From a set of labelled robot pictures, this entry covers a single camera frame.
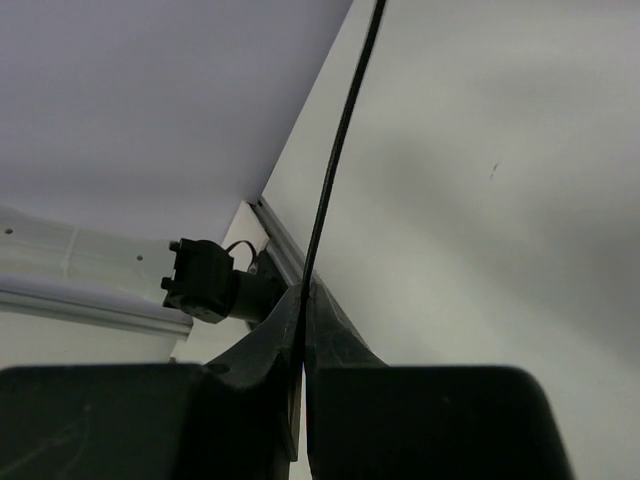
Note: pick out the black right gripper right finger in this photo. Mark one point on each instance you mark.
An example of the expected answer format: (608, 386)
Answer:
(369, 420)

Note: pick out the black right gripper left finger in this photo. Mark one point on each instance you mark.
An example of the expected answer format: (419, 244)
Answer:
(234, 417)

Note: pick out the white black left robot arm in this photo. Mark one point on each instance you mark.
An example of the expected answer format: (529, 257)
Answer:
(68, 272)

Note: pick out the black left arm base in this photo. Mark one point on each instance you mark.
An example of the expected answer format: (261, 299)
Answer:
(257, 291)

